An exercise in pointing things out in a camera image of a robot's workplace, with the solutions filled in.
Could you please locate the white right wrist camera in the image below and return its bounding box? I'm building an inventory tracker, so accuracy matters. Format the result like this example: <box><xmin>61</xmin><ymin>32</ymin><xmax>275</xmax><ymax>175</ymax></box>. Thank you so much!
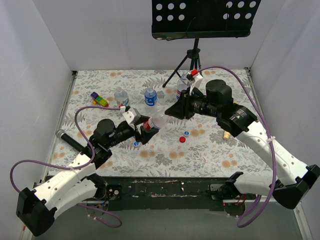
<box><xmin>186</xmin><ymin>69</ymin><xmax>203</xmax><ymax>95</ymax></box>

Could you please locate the Pepsi label clear bottle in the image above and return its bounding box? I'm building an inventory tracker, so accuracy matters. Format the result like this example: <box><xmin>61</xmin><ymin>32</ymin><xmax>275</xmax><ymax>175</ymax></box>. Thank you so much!
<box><xmin>176</xmin><ymin>73</ymin><xmax>190</xmax><ymax>100</ymax></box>

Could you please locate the blue label water bottle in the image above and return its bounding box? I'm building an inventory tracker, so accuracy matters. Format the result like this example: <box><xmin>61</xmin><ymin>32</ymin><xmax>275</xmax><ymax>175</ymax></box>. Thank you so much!
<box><xmin>144</xmin><ymin>85</ymin><xmax>158</xmax><ymax>116</ymax></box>

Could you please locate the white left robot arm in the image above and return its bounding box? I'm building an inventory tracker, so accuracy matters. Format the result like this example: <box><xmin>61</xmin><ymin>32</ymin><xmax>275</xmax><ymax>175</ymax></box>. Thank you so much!
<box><xmin>16</xmin><ymin>116</ymin><xmax>159</xmax><ymax>237</ymax></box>

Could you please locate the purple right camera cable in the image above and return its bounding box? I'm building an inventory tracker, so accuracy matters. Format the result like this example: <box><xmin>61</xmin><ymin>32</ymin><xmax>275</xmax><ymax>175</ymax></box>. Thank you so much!
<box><xmin>197</xmin><ymin>65</ymin><xmax>278</xmax><ymax>229</ymax></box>

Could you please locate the colourful toy block car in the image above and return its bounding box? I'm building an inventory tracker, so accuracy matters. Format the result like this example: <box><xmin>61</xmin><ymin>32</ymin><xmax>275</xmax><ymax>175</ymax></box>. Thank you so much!
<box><xmin>90</xmin><ymin>92</ymin><xmax>109</xmax><ymax>107</ymax></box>

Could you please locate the red bottle cap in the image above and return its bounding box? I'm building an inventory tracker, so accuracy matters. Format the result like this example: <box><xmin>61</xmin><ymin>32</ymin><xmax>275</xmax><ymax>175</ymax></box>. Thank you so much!
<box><xmin>179</xmin><ymin>136</ymin><xmax>186</xmax><ymax>143</ymax></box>

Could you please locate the white blue label bottle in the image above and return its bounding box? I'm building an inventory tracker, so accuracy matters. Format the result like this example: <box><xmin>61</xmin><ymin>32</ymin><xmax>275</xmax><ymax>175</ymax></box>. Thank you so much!
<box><xmin>114</xmin><ymin>87</ymin><xmax>130</xmax><ymax>106</ymax></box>

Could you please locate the floral tablecloth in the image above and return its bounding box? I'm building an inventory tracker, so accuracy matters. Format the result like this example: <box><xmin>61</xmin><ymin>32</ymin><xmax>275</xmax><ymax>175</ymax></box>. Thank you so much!
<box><xmin>61</xmin><ymin>70</ymin><xmax>272</xmax><ymax>177</ymax></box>

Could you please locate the black music stand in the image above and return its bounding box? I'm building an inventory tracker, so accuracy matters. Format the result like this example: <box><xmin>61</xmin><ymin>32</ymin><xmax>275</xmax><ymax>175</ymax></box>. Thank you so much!
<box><xmin>151</xmin><ymin>0</ymin><xmax>261</xmax><ymax>75</ymax></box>

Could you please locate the red label clear bottle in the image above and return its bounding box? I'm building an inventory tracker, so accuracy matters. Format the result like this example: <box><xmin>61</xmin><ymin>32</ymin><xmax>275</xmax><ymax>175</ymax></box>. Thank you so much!
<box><xmin>143</xmin><ymin>111</ymin><xmax>171</xmax><ymax>130</ymax></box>

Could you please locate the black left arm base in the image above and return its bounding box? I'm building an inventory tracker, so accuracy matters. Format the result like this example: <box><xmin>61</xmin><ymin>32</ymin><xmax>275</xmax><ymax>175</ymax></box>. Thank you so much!
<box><xmin>102</xmin><ymin>184</ymin><xmax>122</xmax><ymax>202</ymax></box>

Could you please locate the cream toy microphone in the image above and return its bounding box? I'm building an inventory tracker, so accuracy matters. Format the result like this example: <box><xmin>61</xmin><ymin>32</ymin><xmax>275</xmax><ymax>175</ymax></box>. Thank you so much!
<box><xmin>223</xmin><ymin>131</ymin><xmax>231</xmax><ymax>140</ymax></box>

